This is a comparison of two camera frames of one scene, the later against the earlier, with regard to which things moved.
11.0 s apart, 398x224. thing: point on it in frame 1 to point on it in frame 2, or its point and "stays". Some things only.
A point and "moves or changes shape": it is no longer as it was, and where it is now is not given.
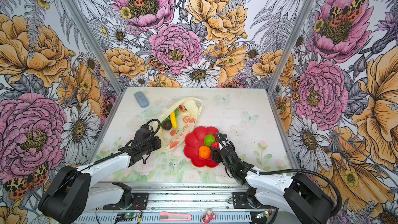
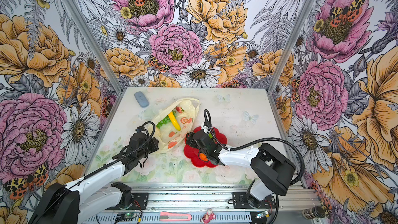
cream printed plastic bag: (171, 139) stays
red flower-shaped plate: (194, 141) stays
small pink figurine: (206, 218) stays
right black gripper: (215, 155) to (190, 141)
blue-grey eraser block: (141, 99) stays
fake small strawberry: (183, 108) moves or changes shape
